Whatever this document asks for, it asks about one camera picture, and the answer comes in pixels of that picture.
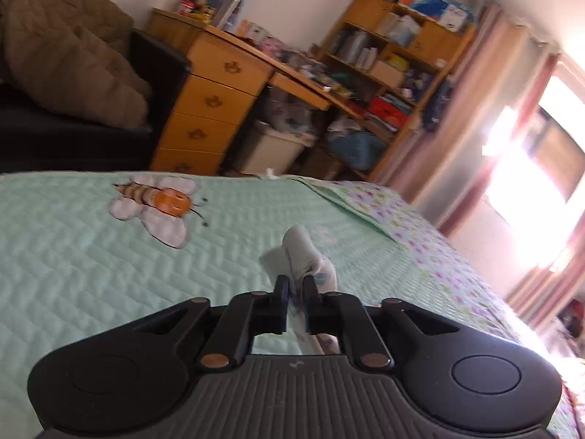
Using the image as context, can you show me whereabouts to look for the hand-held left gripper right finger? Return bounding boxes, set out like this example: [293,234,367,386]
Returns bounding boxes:
[302,275,460,372]

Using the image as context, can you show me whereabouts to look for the desk photo frames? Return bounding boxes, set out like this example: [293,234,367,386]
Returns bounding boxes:
[238,20,293,56]

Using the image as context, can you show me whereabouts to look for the white plastic bin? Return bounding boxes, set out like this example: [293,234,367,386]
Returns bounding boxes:
[235,121,307,177]

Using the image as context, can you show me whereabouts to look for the red orange shelf box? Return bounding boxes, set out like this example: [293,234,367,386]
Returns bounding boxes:
[368,96,412,129]

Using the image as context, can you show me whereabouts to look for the blue fabric bag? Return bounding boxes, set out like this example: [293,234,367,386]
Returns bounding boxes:
[329,132,389,170]

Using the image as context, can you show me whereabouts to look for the dark blue hanging bag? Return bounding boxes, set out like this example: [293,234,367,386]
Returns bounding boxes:
[423,80,455,131]

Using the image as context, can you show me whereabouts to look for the green quilted bee bedspread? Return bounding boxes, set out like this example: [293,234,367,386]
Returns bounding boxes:
[0,171,585,439]

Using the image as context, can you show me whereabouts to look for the bright window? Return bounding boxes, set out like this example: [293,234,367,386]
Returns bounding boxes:
[480,75,585,266]

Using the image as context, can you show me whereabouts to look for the wooden desk with drawers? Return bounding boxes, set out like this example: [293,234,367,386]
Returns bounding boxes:
[146,8,366,177]

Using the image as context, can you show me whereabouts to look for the brown fluffy blanket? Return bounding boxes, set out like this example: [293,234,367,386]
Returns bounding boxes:
[0,0,154,129]

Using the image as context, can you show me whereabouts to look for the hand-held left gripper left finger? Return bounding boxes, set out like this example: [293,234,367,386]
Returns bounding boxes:
[132,274,290,372]

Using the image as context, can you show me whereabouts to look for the black armchair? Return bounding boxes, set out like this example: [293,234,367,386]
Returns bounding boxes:
[0,30,193,175]

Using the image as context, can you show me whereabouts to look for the wooden bookshelf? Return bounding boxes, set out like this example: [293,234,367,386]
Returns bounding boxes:
[315,0,478,181]

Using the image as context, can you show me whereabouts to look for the white letter-print long-sleeve shirt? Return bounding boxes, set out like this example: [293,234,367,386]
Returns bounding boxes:
[260,224,341,355]

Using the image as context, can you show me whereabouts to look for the small cardboard box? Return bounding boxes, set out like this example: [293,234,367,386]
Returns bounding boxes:
[370,61,405,87]

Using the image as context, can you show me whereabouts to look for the blue white carton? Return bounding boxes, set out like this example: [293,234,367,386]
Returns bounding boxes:
[397,0,471,33]

